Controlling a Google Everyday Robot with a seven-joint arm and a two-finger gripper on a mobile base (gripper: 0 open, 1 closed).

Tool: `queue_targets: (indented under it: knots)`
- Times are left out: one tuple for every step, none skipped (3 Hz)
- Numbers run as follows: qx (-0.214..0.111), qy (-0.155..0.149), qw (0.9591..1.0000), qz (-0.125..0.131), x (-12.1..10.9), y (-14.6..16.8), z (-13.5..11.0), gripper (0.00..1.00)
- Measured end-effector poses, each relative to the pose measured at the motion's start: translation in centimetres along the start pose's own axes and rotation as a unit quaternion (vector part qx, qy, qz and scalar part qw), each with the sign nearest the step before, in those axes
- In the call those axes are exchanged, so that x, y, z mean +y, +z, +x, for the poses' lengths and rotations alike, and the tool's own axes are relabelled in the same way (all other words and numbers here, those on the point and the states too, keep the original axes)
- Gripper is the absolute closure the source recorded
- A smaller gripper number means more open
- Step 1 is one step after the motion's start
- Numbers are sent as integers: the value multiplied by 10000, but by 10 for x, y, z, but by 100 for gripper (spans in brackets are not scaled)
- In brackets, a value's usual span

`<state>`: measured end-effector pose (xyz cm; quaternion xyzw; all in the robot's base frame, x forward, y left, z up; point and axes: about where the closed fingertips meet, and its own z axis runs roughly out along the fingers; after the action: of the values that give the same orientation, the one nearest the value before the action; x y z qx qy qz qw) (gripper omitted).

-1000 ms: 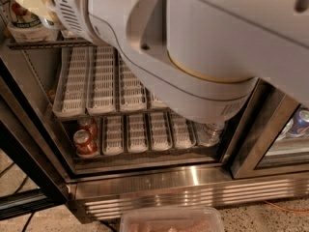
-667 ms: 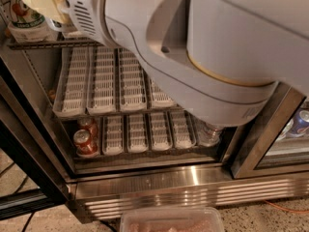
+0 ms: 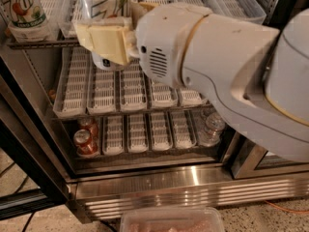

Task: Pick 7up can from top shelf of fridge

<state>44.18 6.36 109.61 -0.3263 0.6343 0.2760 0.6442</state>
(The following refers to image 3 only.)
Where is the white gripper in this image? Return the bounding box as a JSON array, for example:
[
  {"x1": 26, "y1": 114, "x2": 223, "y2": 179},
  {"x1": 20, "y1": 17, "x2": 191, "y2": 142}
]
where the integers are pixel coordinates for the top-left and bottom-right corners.
[{"x1": 74, "y1": 1, "x2": 212, "y2": 88}]

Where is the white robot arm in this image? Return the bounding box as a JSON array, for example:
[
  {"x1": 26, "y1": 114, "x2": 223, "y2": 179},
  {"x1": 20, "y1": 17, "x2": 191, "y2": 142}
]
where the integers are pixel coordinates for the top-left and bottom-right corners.
[{"x1": 74, "y1": 3, "x2": 309, "y2": 162}]

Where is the middle shelf tray three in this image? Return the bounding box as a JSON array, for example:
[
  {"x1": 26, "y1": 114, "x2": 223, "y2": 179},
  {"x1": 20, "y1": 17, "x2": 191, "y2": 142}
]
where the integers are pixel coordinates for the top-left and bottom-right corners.
[{"x1": 120, "y1": 60, "x2": 147, "y2": 111}]

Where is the middle shelf tray two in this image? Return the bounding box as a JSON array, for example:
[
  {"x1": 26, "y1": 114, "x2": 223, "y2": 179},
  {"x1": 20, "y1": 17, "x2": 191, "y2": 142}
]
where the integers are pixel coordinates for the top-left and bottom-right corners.
[{"x1": 86, "y1": 64, "x2": 116, "y2": 115}]

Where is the shelf tray two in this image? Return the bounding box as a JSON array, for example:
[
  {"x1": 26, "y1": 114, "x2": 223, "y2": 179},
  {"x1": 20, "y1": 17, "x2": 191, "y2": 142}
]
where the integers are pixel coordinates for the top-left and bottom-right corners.
[
  {"x1": 86, "y1": 64, "x2": 116, "y2": 115},
  {"x1": 127, "y1": 114, "x2": 149, "y2": 154}
]

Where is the top shelf tray one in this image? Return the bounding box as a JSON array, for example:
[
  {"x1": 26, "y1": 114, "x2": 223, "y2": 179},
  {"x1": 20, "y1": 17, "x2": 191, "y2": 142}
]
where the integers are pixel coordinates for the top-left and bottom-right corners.
[{"x1": 58, "y1": 0, "x2": 82, "y2": 39}]

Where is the middle shelf tray four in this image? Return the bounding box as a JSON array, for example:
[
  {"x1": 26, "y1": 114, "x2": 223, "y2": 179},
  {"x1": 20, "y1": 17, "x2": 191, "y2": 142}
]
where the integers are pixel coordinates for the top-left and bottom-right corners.
[{"x1": 149, "y1": 79, "x2": 178, "y2": 108}]

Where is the middle shelf tray one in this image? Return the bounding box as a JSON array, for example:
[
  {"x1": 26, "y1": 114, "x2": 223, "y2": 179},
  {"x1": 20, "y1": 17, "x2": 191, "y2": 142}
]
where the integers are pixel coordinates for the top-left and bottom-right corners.
[{"x1": 53, "y1": 46, "x2": 90, "y2": 119}]

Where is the middle shelf tray five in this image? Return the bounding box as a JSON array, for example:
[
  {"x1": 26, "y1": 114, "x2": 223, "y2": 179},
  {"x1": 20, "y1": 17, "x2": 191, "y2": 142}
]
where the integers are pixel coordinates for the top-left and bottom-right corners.
[{"x1": 178, "y1": 88, "x2": 208, "y2": 106}]

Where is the shelf tray five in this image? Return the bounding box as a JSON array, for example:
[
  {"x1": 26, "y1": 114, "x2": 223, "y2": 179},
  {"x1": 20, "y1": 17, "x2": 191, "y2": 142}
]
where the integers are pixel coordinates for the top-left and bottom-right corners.
[
  {"x1": 208, "y1": 0, "x2": 267, "y2": 24},
  {"x1": 178, "y1": 88, "x2": 208, "y2": 106}
]

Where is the bottom shelf tray two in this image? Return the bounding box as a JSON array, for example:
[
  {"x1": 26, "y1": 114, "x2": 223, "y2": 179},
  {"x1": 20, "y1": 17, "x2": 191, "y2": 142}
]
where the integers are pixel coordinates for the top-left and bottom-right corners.
[{"x1": 127, "y1": 114, "x2": 149, "y2": 154}]

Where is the rear red soda can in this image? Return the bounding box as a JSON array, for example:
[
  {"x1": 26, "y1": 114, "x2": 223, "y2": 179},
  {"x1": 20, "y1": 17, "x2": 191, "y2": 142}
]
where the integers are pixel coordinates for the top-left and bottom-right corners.
[{"x1": 77, "y1": 117, "x2": 98, "y2": 136}]

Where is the red soda can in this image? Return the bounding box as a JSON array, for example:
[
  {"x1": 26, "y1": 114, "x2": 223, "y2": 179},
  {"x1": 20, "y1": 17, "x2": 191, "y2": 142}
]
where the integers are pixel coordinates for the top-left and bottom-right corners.
[
  {"x1": 77, "y1": 117, "x2": 98, "y2": 136},
  {"x1": 73, "y1": 130, "x2": 98, "y2": 158}
]

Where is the top shelf tray five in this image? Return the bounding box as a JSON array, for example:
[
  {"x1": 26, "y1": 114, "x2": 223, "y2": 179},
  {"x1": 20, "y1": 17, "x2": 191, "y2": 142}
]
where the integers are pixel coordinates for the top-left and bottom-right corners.
[{"x1": 208, "y1": 0, "x2": 267, "y2": 24}]

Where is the bottom shelf tray three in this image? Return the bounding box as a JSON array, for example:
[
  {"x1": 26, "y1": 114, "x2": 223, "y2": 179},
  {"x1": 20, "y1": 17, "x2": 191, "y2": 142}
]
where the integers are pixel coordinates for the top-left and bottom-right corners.
[{"x1": 150, "y1": 112, "x2": 173, "y2": 152}]

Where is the front red soda can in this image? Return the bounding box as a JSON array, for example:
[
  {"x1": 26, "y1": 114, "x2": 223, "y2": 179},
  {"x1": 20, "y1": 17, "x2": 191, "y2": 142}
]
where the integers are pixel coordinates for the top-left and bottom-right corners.
[{"x1": 73, "y1": 130, "x2": 98, "y2": 158}]

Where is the black fridge door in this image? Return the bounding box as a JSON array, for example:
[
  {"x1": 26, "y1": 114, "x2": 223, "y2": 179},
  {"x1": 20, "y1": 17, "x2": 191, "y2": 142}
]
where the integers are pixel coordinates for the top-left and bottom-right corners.
[{"x1": 0, "y1": 60, "x2": 69, "y2": 220}]

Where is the clear water bottle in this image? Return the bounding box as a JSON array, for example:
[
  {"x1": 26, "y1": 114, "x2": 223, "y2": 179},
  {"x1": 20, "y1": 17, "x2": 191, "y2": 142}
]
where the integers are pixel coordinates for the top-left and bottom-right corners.
[{"x1": 199, "y1": 108, "x2": 226, "y2": 147}]

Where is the clear plastic food container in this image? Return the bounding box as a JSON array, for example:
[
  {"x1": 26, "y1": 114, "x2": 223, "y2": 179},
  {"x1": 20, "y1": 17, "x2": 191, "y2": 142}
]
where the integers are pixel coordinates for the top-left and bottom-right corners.
[{"x1": 120, "y1": 207, "x2": 225, "y2": 232}]

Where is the black floor cable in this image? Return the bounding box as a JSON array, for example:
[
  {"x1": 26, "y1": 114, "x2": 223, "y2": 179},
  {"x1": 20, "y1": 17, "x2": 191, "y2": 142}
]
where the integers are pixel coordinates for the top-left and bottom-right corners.
[{"x1": 0, "y1": 161, "x2": 37, "y2": 232}]

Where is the orange cable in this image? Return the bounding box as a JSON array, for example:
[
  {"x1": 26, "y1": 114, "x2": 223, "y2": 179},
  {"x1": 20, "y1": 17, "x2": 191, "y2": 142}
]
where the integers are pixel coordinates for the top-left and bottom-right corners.
[{"x1": 264, "y1": 200, "x2": 309, "y2": 215}]

